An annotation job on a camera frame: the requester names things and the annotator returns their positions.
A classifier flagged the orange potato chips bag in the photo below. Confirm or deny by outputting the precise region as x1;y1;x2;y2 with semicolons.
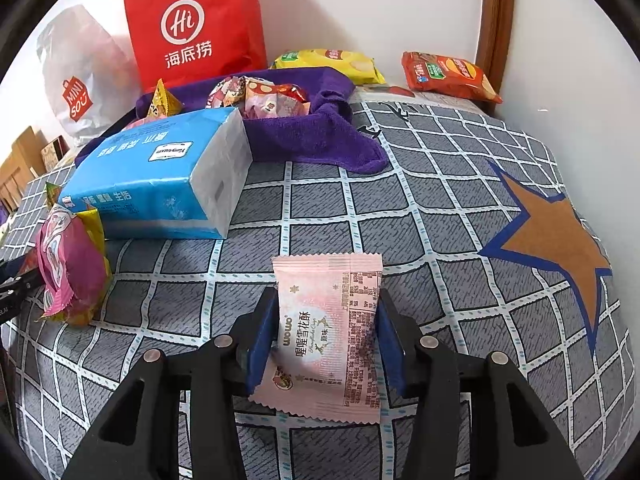
401;51;503;104

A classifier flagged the small red snack packet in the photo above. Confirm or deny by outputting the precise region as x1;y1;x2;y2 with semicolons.
274;84;308;103

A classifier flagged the pink patterned candy wrapper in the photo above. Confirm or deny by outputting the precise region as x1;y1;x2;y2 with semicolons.
207;75;248;109

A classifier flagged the brown cardboard box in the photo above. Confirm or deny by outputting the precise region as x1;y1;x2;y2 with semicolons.
0;127;46;211

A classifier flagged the small patterned box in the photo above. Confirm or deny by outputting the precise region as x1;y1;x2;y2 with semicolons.
40;135;67;171

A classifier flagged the printed paper sheet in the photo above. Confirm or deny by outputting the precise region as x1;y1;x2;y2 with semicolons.
350;82;496;116

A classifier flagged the blue tissue pack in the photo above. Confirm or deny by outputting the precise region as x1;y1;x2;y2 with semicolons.
57;107;253;239

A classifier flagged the pale pink snack packet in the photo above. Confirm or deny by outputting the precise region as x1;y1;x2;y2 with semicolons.
248;253;383;421

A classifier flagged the purple towel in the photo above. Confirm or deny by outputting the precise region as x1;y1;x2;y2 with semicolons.
75;66;390;171

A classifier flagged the small yellow snack packet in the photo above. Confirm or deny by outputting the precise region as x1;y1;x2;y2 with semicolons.
147;78;185;120

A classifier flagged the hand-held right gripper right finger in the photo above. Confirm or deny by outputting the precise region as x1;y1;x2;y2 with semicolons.
377;292;586;480

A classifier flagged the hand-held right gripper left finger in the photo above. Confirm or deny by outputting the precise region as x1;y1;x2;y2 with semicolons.
62;287;279;480

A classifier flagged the grey checked star blanket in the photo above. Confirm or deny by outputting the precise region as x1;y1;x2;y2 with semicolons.
0;100;631;480

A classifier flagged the white plastic shopping bag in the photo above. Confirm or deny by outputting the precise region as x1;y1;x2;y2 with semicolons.
35;4;143;146

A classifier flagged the red paper shopping bag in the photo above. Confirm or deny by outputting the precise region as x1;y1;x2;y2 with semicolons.
123;0;268;93

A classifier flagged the magenta snack packet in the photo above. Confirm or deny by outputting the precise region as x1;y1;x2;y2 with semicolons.
36;205;113;318

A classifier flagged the brown wooden door frame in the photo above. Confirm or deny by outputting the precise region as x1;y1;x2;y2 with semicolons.
475;0;516;106

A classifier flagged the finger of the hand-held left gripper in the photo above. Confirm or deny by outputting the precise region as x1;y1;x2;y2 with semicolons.
0;282;33;325
0;258;45;288

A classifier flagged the green yellow snack packet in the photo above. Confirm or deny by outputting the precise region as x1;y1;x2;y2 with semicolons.
45;180;113;326

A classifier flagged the yellow potato chips bag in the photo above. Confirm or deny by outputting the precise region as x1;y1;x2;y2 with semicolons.
270;48;386;86

